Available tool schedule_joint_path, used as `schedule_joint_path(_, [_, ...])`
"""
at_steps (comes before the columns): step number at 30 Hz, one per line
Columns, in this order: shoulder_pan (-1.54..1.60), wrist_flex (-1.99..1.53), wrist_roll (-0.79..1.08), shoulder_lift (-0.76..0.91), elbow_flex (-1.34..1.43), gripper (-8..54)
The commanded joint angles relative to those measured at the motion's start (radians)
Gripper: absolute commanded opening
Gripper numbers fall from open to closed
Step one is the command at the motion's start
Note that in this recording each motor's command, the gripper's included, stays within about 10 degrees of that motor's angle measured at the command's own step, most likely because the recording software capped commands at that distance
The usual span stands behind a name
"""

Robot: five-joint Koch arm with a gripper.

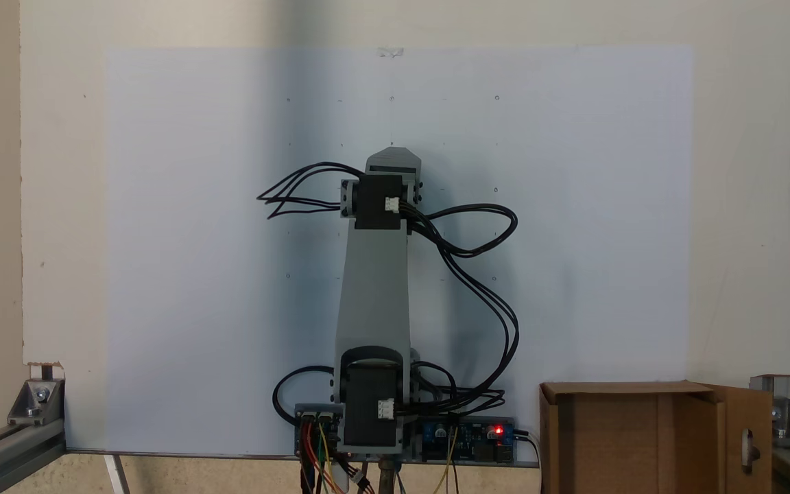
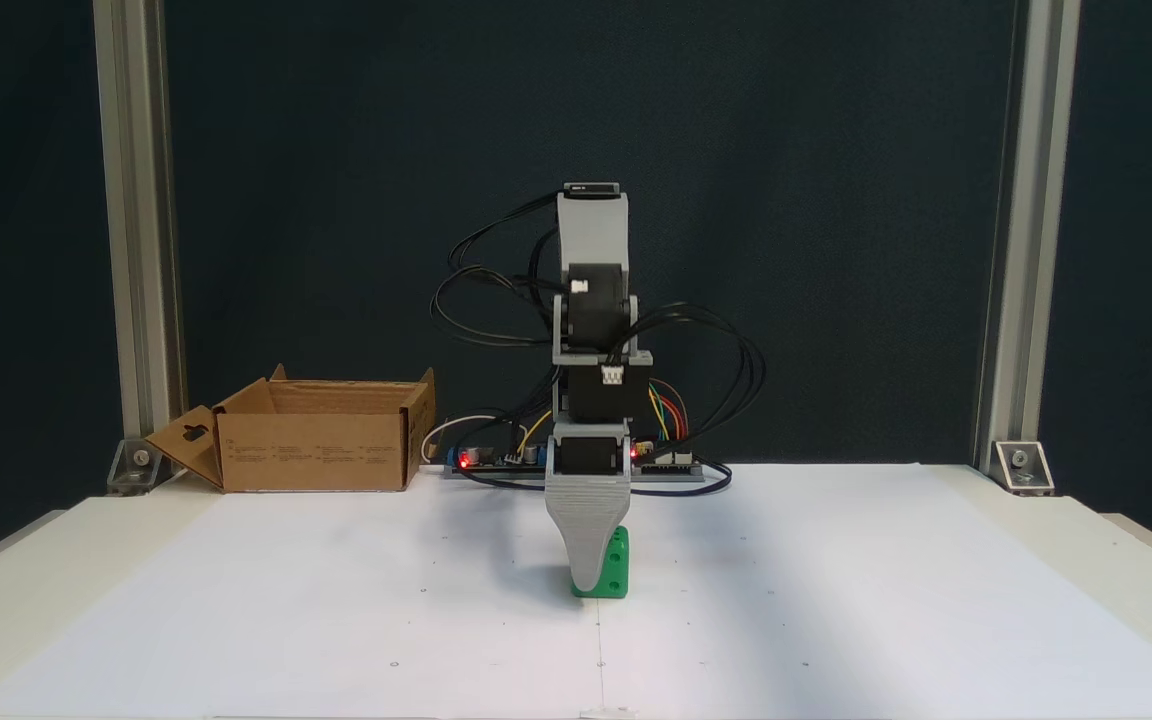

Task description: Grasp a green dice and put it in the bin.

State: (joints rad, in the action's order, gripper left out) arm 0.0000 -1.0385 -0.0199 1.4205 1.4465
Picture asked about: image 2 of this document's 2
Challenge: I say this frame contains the white cable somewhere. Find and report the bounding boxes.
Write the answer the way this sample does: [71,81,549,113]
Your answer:
[420,414,498,467]

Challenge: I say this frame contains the blue circuit board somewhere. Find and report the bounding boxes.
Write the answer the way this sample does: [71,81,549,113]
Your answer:
[443,442,549,480]

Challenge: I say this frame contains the brown cardboard box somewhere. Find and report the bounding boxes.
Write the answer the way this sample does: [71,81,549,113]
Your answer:
[143,364,438,494]

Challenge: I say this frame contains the circuit board with coloured wires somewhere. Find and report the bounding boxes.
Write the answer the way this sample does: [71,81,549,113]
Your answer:
[633,438,708,484]

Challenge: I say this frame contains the grey movable gripper finger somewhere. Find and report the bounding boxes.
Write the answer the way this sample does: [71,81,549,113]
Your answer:
[544,476,635,594]

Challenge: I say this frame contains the aluminium frame post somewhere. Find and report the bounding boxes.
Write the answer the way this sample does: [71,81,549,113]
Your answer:
[92,0,188,472]
[973,0,1083,477]

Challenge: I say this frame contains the black gripper cable bundle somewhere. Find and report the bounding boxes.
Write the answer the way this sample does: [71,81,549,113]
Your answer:
[620,302,768,472]

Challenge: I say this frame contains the coloured jumper wires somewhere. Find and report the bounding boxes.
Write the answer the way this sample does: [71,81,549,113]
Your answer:
[647,379,690,447]

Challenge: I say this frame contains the metal corner bracket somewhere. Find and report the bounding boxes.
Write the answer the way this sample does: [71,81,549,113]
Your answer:
[105,437,183,497]
[993,439,1056,494]

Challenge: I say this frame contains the green dice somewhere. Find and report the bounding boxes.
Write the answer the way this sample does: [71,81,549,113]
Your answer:
[571,524,632,601]

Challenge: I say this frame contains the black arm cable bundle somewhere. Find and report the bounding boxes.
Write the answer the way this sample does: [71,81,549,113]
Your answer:
[429,187,578,352]

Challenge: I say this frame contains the black cable loop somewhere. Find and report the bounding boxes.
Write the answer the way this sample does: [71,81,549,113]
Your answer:
[626,459,735,499]

